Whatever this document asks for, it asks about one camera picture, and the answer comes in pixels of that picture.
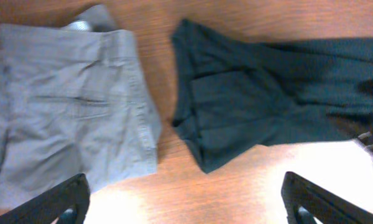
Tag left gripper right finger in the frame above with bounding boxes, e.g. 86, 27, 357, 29
281, 172, 373, 224

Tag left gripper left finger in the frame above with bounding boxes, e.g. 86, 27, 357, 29
0, 174, 90, 224

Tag dark green t-shirt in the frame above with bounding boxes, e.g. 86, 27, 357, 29
172, 19, 373, 173

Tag grey folded trousers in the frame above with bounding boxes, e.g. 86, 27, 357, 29
0, 4, 161, 208

